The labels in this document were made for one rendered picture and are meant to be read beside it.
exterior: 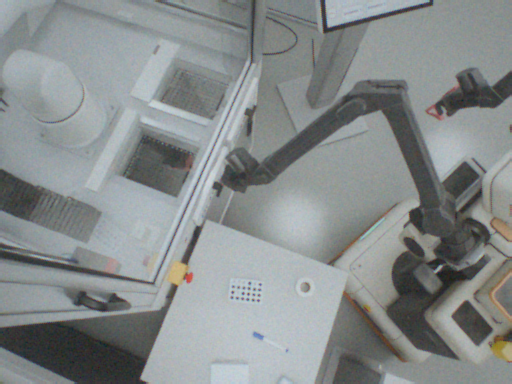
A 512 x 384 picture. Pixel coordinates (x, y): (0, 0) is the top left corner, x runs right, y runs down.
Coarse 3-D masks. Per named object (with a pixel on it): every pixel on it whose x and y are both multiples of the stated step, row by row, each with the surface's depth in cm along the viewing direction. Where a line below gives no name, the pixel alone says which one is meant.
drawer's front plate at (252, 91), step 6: (252, 84) 141; (252, 90) 140; (246, 96) 139; (252, 96) 144; (246, 102) 139; (252, 102) 148; (240, 108) 138; (240, 114) 137; (240, 120) 138; (234, 126) 136; (240, 126) 142; (234, 132) 135; (228, 138) 134; (234, 138) 139; (228, 144) 138; (234, 144) 145; (228, 150) 143
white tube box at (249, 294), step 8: (232, 280) 133; (240, 280) 133; (248, 280) 133; (232, 288) 135; (240, 288) 132; (248, 288) 136; (256, 288) 132; (232, 296) 135; (240, 296) 131; (248, 296) 131; (256, 296) 132; (256, 304) 131
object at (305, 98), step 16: (336, 32) 171; (352, 32) 170; (336, 48) 179; (352, 48) 183; (320, 64) 201; (336, 64) 193; (304, 80) 245; (320, 80) 208; (336, 80) 210; (288, 96) 241; (304, 96) 240; (320, 96) 223; (336, 96) 230; (288, 112) 239; (304, 112) 237; (320, 112) 237; (352, 128) 236; (368, 128) 236; (320, 144) 232
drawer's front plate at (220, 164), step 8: (224, 152) 133; (224, 160) 136; (216, 168) 131; (224, 168) 141; (216, 176) 132; (208, 184) 129; (208, 192) 129; (200, 200) 127; (208, 200) 134; (200, 208) 127; (200, 216) 130; (200, 224) 136
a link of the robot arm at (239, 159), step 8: (232, 152) 116; (240, 152) 112; (232, 160) 113; (240, 160) 113; (248, 160) 113; (256, 160) 116; (240, 168) 114; (248, 168) 113; (256, 168) 115; (256, 176) 110; (264, 176) 110; (256, 184) 113
